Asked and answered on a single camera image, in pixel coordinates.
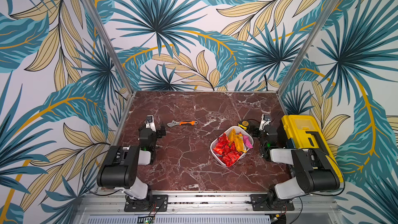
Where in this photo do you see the aluminium front rail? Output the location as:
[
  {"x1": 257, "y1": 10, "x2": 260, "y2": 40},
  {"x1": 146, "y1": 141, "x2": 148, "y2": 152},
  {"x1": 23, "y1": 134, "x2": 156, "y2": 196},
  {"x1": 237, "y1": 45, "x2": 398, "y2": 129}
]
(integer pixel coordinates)
[{"x1": 72, "y1": 191, "x2": 344, "y2": 224}]

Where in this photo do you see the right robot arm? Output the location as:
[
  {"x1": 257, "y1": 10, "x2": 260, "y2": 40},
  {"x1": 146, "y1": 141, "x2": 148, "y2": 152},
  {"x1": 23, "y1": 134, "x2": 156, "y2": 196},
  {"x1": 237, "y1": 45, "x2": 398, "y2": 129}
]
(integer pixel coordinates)
[{"x1": 248, "y1": 125, "x2": 344, "y2": 204}]

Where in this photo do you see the yellow black tape measure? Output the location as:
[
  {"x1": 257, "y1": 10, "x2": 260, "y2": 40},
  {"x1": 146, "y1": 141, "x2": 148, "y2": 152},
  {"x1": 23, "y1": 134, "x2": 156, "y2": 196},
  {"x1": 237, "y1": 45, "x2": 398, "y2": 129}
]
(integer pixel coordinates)
[{"x1": 238, "y1": 120, "x2": 250, "y2": 130}]

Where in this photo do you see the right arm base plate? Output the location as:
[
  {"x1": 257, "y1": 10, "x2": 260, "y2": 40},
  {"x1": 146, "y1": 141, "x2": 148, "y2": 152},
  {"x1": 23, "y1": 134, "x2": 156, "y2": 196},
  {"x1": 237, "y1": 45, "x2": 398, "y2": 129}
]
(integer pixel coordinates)
[{"x1": 249, "y1": 194, "x2": 295, "y2": 212}]

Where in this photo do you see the orange handled adjustable wrench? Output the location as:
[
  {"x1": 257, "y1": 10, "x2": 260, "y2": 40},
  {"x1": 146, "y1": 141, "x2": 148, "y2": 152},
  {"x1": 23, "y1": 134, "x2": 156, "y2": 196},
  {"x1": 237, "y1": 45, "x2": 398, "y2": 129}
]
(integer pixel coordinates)
[{"x1": 167, "y1": 120, "x2": 198, "y2": 128}]

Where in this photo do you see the magenta tea bag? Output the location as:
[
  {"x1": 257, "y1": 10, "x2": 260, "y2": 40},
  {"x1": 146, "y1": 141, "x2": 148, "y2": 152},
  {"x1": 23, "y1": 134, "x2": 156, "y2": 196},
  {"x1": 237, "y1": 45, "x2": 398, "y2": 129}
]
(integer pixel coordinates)
[{"x1": 243, "y1": 135, "x2": 253, "y2": 150}]

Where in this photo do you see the white plastic storage box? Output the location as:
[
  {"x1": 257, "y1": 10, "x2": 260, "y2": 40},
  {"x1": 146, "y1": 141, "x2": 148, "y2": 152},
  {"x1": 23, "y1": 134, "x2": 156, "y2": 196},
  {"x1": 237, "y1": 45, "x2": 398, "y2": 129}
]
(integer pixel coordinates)
[{"x1": 210, "y1": 124, "x2": 254, "y2": 168}]

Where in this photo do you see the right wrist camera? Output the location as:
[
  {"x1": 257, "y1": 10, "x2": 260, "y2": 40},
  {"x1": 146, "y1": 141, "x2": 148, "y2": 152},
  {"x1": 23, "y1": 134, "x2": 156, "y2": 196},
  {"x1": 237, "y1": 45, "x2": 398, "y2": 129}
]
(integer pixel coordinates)
[{"x1": 259, "y1": 114, "x2": 271, "y2": 131}]

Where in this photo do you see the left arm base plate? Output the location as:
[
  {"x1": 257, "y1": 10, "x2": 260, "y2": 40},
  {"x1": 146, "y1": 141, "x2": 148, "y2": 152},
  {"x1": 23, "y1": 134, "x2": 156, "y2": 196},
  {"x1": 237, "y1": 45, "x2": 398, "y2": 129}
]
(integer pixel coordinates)
[{"x1": 124, "y1": 195, "x2": 169, "y2": 213}]

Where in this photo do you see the large yellow tea bag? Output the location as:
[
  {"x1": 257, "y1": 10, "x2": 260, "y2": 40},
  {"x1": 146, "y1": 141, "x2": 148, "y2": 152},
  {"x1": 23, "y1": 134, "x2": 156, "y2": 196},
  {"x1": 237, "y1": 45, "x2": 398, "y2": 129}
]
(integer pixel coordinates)
[{"x1": 234, "y1": 133, "x2": 246, "y2": 153}]

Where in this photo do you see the red tea bag pile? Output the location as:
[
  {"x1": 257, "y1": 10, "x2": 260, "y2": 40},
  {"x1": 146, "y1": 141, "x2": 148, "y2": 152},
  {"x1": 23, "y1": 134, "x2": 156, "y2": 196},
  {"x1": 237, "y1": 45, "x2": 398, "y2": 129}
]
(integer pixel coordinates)
[{"x1": 211, "y1": 133, "x2": 243, "y2": 168}]

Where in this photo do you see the small yellow tea bag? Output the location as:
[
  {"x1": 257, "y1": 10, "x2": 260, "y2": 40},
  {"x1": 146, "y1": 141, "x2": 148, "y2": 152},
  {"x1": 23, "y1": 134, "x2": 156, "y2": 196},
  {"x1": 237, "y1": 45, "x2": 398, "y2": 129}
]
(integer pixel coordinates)
[{"x1": 228, "y1": 128, "x2": 236, "y2": 145}]

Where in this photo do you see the yellow black toolbox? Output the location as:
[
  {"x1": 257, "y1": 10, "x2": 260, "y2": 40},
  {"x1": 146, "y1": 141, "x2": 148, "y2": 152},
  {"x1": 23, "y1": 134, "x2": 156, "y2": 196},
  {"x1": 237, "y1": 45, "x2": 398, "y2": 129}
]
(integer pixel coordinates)
[{"x1": 278, "y1": 115, "x2": 344, "y2": 183}]

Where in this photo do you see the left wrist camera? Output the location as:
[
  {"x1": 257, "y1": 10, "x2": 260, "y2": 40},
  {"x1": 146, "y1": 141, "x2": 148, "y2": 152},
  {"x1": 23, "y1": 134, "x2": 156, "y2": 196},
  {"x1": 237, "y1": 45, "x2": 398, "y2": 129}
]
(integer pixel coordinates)
[{"x1": 145, "y1": 115, "x2": 156, "y2": 132}]

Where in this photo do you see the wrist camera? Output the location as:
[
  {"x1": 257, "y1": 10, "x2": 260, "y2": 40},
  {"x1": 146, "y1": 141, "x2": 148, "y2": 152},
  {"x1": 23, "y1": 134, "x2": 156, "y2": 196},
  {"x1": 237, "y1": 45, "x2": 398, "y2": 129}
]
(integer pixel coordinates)
[
  {"x1": 145, "y1": 115, "x2": 156, "y2": 132},
  {"x1": 259, "y1": 114, "x2": 271, "y2": 131}
]

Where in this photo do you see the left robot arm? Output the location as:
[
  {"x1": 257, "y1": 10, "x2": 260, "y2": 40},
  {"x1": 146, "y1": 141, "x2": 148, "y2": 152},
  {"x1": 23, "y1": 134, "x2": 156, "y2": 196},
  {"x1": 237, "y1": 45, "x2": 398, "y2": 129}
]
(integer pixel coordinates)
[{"x1": 96, "y1": 124, "x2": 166, "y2": 201}]

